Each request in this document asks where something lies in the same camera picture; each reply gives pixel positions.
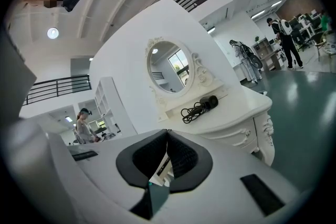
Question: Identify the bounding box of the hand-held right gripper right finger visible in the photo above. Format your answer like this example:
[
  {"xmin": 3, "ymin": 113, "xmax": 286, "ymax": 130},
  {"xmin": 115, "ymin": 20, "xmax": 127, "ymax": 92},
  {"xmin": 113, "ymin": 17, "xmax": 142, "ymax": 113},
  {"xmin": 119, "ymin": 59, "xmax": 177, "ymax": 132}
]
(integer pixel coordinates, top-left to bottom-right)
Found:
[{"xmin": 157, "ymin": 129, "xmax": 300, "ymax": 224}]

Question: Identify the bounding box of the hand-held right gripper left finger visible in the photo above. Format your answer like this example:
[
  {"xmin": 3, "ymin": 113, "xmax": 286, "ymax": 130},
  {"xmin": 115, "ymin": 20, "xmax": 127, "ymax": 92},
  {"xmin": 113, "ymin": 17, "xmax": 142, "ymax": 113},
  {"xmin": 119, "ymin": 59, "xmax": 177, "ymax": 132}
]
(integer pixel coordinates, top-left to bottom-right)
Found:
[{"xmin": 48, "ymin": 129, "xmax": 169, "ymax": 224}]

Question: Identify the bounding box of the black hair dryer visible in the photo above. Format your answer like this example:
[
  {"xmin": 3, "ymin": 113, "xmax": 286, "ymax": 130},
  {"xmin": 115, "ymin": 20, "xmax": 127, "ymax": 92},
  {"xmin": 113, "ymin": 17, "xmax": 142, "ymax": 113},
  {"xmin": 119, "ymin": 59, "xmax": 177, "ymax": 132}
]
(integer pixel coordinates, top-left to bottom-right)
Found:
[{"xmin": 180, "ymin": 95, "xmax": 219, "ymax": 124}]

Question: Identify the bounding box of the white vanity dressing table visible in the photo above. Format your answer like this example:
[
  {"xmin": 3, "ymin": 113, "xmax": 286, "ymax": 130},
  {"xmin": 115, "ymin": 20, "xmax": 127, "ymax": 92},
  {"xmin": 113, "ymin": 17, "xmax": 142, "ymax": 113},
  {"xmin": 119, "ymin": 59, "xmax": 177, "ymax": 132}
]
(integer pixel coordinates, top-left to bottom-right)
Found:
[{"xmin": 149, "ymin": 83, "xmax": 276, "ymax": 167}]

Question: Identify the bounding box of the white desk shelf unit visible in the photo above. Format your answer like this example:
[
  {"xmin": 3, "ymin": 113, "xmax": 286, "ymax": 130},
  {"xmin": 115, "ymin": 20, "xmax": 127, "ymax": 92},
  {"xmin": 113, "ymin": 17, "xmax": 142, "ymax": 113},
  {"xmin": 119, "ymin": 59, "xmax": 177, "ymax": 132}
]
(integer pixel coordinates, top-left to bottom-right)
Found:
[{"xmin": 94, "ymin": 76, "xmax": 139, "ymax": 137}]

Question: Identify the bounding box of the black balcony railing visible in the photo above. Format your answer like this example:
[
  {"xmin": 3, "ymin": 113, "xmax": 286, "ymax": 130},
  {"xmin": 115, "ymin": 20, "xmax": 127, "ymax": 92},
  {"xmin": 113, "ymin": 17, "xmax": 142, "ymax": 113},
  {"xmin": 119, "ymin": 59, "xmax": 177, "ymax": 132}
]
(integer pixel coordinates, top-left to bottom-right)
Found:
[{"xmin": 23, "ymin": 74, "xmax": 92, "ymax": 105}]

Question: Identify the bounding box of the small wooden shelf unit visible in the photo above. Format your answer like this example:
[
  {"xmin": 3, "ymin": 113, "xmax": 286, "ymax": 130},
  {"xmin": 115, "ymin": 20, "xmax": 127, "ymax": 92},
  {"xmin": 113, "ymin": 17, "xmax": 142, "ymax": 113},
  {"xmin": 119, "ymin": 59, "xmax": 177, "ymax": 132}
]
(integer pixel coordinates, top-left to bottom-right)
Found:
[{"xmin": 253, "ymin": 37, "xmax": 283, "ymax": 71}]

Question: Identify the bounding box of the round ceiling light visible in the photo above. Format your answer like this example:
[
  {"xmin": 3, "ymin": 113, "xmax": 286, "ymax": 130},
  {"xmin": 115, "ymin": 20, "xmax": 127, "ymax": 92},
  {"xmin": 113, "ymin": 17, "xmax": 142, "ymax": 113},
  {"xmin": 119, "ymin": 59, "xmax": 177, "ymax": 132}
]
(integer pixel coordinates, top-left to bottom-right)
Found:
[{"xmin": 47, "ymin": 27, "xmax": 59, "ymax": 40}]

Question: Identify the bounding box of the oval mirror white frame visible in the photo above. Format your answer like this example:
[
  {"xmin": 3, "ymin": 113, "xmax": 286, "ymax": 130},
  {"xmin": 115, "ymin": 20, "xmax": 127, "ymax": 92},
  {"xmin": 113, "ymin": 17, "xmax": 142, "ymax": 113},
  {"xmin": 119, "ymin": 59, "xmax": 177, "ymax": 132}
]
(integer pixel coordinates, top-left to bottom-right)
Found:
[{"xmin": 145, "ymin": 37, "xmax": 225, "ymax": 99}]

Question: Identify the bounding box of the black head-worn camera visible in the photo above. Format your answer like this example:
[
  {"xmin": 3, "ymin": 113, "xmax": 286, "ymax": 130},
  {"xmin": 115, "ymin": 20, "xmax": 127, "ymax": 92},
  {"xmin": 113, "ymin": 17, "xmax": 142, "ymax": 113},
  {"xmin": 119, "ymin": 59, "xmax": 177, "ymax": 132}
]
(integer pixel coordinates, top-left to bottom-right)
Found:
[{"xmin": 62, "ymin": 0, "xmax": 83, "ymax": 13}]

